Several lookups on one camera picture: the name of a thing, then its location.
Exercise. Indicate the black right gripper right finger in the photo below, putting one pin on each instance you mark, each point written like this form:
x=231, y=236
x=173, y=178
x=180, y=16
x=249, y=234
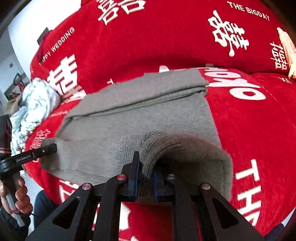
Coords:
x=201, y=212

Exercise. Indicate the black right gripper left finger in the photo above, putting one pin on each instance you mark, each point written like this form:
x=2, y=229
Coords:
x=92, y=212

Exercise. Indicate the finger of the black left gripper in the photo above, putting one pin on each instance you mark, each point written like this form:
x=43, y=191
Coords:
x=34, y=154

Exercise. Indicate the grey knit sweater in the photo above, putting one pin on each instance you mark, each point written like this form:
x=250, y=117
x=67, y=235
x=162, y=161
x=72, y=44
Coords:
x=163, y=116

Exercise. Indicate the person's left hand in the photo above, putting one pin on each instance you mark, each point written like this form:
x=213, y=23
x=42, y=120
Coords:
x=23, y=203

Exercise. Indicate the light floral quilt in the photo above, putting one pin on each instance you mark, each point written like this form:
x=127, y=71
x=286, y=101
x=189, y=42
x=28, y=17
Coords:
x=37, y=102

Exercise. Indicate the red wedding bed cover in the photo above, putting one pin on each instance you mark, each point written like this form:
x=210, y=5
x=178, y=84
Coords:
x=238, y=49

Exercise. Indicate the red embroidered pillow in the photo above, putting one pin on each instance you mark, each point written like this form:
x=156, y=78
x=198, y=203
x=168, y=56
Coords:
x=290, y=51

